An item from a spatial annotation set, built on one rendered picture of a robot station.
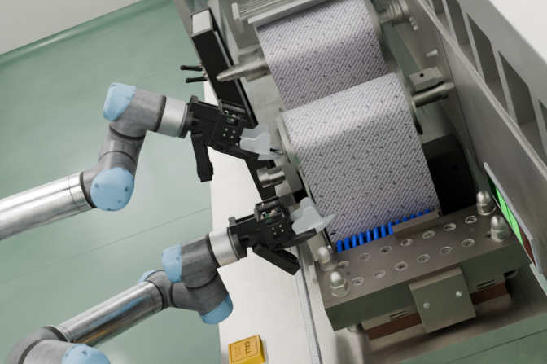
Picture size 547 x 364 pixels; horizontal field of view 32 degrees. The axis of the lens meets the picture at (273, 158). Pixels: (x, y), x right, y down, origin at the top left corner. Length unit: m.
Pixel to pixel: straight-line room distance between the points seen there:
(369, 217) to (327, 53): 0.36
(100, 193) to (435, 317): 0.67
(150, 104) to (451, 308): 0.69
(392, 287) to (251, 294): 0.45
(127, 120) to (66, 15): 5.84
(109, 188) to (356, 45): 0.63
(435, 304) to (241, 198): 0.85
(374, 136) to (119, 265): 2.60
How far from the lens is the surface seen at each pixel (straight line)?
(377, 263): 1.85
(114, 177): 1.74
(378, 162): 1.87
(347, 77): 2.05
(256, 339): 1.97
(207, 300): 1.96
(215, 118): 1.85
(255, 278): 2.18
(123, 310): 1.95
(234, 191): 2.54
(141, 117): 1.83
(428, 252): 1.84
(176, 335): 3.71
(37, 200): 1.81
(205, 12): 2.20
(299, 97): 2.05
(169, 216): 4.47
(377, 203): 1.92
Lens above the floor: 2.11
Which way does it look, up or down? 28 degrees down
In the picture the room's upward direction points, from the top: 23 degrees counter-clockwise
